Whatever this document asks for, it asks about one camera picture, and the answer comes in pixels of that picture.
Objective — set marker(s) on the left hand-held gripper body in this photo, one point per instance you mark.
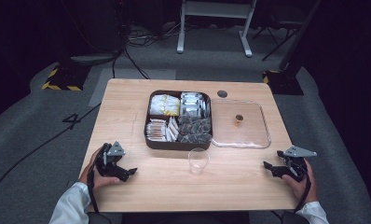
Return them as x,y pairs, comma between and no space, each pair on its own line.
110,151

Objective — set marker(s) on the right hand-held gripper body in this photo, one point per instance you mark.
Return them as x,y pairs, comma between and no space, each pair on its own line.
295,161

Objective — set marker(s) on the person's right hand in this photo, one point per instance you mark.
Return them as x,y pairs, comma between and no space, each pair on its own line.
301,189

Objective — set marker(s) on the person's left hand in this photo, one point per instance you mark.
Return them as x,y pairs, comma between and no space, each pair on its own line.
88,174

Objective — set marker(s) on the clear lid with wooden knob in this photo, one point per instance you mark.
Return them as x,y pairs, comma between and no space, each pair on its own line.
252,133

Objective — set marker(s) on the row of white stick packets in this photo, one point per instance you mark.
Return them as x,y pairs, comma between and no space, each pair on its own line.
157,130

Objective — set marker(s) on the dark brown compartment box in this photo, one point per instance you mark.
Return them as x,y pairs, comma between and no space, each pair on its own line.
177,146

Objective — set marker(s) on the pile of yellow white packets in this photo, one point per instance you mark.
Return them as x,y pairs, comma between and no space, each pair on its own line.
164,105

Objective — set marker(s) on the black yellow striped stand base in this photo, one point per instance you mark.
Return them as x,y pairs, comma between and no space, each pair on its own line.
283,82
67,77

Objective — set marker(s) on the clear plastic cup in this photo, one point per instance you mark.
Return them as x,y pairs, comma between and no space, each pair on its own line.
199,161

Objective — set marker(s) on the pile of dark tea bags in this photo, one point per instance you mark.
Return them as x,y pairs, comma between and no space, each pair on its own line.
195,130

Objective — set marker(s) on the pile of silver packets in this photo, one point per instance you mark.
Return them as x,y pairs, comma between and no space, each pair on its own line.
191,104

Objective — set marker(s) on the grey round stand foot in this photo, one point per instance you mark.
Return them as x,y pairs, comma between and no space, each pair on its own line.
93,58

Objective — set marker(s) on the black folding tripod stand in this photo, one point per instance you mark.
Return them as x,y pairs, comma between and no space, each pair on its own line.
278,37

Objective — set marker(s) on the black slanted stand pole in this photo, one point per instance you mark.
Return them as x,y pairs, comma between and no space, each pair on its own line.
298,37

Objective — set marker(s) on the white metal desk frame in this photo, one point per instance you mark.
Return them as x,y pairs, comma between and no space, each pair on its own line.
214,9

